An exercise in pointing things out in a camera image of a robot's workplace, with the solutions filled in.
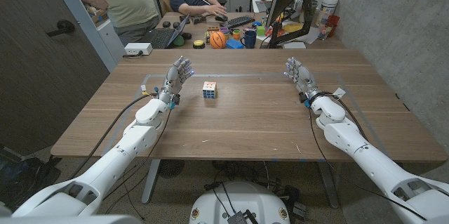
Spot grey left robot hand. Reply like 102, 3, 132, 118
156, 55, 195, 105

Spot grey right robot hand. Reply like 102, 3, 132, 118
283, 57, 322, 102

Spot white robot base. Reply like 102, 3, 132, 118
189, 180, 291, 224

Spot Rubik's cube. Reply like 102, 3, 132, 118
202, 81, 218, 100

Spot flat white box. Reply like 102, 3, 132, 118
282, 41, 307, 50

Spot black laptop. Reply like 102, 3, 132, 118
140, 13, 192, 50

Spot white power box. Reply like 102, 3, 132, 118
123, 42, 154, 56

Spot clear glass jar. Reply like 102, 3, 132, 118
317, 22, 333, 41

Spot yellow bowl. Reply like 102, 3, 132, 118
282, 22, 304, 34

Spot wooden desk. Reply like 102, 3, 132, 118
154, 11, 347, 50

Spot orange basketball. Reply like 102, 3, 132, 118
209, 31, 227, 50

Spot dark blue mug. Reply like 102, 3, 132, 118
240, 29, 258, 49

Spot blue block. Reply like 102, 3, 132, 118
226, 39, 245, 50

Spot white canister with lid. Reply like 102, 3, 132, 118
317, 0, 340, 27

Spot tan office chair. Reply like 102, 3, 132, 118
159, 0, 175, 17

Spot white cabinet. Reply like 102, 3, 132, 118
55, 0, 128, 73

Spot black keyboard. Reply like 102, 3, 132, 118
226, 15, 255, 29

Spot black round fan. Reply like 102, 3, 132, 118
157, 159, 186, 179

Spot grey table leg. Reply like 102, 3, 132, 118
141, 159, 161, 205
316, 160, 340, 209

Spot black power adapters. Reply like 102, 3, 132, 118
272, 184, 309, 222

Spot black bag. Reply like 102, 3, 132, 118
0, 145, 62, 211

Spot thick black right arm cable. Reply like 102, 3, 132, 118
326, 92, 368, 143

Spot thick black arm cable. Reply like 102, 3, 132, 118
326, 92, 368, 143
68, 93, 157, 181

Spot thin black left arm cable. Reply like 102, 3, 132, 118
103, 108, 173, 202

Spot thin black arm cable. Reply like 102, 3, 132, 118
307, 107, 429, 223
103, 108, 173, 202

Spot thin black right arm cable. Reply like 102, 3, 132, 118
307, 107, 429, 223

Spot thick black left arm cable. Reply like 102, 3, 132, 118
68, 93, 157, 181

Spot black door handle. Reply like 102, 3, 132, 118
45, 19, 76, 38

